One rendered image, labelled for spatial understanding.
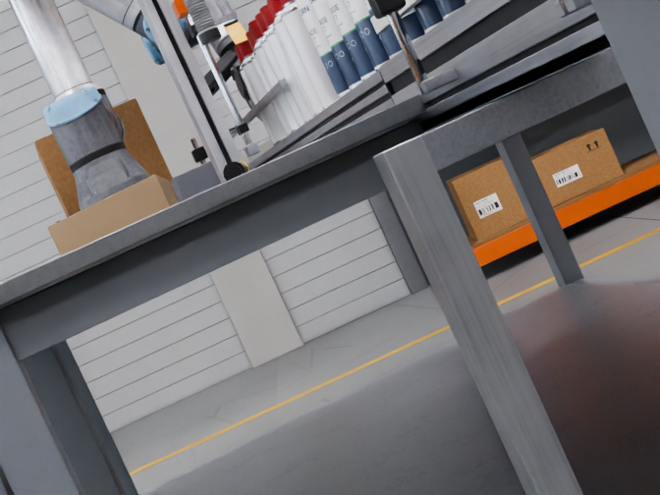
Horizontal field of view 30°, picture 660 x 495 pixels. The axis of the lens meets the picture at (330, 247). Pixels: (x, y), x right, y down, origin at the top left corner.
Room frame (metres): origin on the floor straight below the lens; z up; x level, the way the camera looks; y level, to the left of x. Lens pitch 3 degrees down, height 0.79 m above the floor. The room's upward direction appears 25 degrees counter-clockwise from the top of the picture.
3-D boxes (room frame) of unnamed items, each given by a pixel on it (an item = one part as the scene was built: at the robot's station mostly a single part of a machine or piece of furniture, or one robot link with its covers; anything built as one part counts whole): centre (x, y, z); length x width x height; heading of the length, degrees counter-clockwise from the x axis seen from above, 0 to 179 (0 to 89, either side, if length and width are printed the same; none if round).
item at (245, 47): (2.30, -0.02, 0.98); 0.05 x 0.05 x 0.20
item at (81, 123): (2.45, 0.34, 1.08); 0.13 x 0.12 x 0.14; 2
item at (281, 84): (2.54, 0.06, 0.95); 1.07 x 0.01 x 0.01; 11
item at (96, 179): (2.44, 0.34, 0.97); 0.15 x 0.15 x 0.10
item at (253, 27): (2.15, -0.05, 0.98); 0.05 x 0.05 x 0.20
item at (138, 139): (2.86, 0.40, 0.99); 0.30 x 0.24 x 0.27; 11
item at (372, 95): (2.26, -0.03, 0.85); 1.65 x 0.11 x 0.05; 11
